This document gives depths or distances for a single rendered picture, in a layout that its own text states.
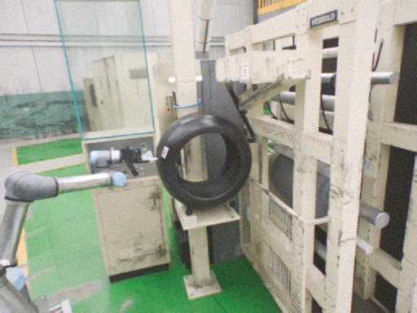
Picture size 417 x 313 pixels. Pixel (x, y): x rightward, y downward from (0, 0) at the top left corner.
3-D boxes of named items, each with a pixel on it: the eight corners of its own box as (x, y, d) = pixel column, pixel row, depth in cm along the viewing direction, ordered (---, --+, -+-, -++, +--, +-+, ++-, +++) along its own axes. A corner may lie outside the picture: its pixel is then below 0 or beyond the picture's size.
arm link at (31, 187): (25, 180, 118) (128, 169, 156) (15, 175, 125) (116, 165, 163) (25, 208, 119) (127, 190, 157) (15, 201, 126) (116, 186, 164)
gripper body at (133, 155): (142, 149, 164) (119, 150, 161) (142, 164, 166) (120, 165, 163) (141, 147, 171) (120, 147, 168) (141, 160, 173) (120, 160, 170)
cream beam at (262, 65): (215, 82, 196) (213, 59, 192) (249, 80, 201) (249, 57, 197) (250, 85, 139) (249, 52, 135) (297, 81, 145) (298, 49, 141)
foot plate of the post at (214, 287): (183, 277, 254) (182, 273, 253) (212, 271, 260) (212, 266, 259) (189, 299, 229) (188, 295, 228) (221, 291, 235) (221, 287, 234)
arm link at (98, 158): (92, 164, 166) (91, 149, 165) (112, 164, 169) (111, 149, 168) (89, 166, 159) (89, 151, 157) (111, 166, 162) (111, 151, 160)
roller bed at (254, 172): (231, 175, 232) (230, 138, 224) (248, 172, 236) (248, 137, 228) (240, 183, 214) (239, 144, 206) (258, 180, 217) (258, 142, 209)
